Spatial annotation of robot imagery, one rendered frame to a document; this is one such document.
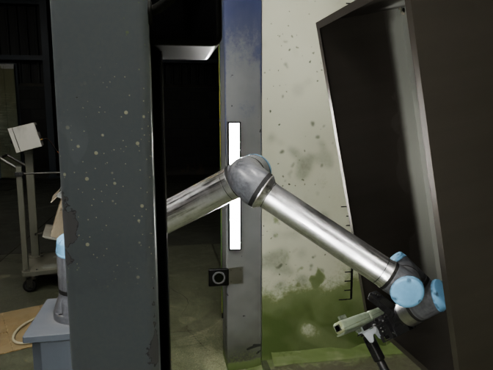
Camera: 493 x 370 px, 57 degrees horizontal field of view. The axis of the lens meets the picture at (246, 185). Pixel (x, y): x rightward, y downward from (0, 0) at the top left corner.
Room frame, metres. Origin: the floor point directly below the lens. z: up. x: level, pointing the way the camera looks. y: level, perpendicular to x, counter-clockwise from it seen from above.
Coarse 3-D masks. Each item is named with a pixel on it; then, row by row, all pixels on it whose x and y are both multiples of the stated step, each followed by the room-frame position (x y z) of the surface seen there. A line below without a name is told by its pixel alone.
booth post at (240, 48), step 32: (224, 0) 2.21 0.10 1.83; (256, 0) 2.23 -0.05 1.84; (224, 32) 2.21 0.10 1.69; (256, 32) 2.23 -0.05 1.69; (224, 64) 2.21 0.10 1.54; (256, 64) 2.23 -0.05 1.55; (224, 96) 2.21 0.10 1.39; (256, 96) 2.23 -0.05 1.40; (224, 128) 2.21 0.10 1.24; (256, 128) 2.23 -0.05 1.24; (224, 160) 2.23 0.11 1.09; (224, 224) 2.25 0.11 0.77; (256, 224) 2.23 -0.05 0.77; (224, 256) 2.26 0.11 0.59; (256, 256) 2.23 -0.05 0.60; (224, 288) 2.28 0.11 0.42; (256, 288) 2.23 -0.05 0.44; (224, 320) 2.29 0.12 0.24; (256, 320) 2.23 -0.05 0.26; (224, 352) 2.31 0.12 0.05; (256, 352) 2.23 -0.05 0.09
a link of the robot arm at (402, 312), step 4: (396, 304) 1.42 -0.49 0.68; (396, 308) 1.41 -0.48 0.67; (400, 308) 1.40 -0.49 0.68; (404, 308) 1.38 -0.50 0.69; (400, 312) 1.39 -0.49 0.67; (404, 312) 1.38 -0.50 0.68; (400, 316) 1.39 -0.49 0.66; (404, 316) 1.38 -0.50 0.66; (408, 316) 1.37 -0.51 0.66; (404, 320) 1.38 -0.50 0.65; (408, 320) 1.38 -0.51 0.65; (412, 320) 1.37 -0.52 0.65; (416, 320) 1.37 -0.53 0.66; (408, 324) 1.39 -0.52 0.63; (412, 324) 1.38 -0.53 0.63; (416, 324) 1.39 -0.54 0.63
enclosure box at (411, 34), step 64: (384, 0) 1.55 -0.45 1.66; (448, 0) 1.19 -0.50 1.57; (384, 64) 1.81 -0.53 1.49; (448, 64) 1.19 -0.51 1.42; (384, 128) 1.81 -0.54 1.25; (448, 128) 1.19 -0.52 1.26; (384, 192) 1.81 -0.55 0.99; (448, 192) 1.19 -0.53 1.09; (448, 256) 1.20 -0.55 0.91; (448, 320) 1.22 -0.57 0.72
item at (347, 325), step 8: (368, 312) 1.59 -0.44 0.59; (376, 312) 1.60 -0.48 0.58; (344, 320) 1.50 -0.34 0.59; (352, 320) 1.52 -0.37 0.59; (360, 320) 1.54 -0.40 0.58; (368, 320) 1.55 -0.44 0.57; (344, 328) 1.48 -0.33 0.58; (352, 328) 1.50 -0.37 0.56; (360, 328) 1.52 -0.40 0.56; (368, 344) 1.51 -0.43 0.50; (376, 344) 1.51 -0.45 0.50; (376, 352) 1.49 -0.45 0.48; (376, 360) 1.48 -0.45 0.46; (384, 360) 1.48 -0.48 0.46; (384, 368) 1.46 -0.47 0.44
